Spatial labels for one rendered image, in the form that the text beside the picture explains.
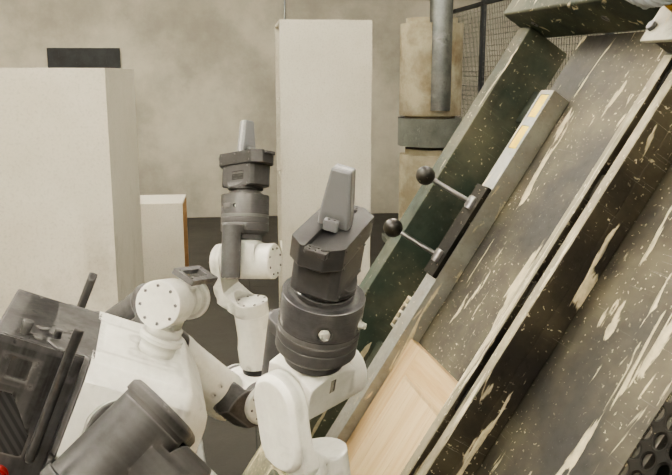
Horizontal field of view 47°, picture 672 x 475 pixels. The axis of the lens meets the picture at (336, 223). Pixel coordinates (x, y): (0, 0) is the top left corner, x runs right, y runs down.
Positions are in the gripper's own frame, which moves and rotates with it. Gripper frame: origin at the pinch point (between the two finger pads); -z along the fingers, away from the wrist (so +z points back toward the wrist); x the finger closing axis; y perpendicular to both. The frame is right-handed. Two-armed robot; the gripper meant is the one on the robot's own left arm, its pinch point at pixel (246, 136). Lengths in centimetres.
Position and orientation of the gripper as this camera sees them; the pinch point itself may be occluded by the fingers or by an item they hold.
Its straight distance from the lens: 144.3
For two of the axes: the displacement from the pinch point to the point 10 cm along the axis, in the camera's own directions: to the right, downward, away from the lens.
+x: 7.3, -0.5, -6.8
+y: -6.8, -0.7, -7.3
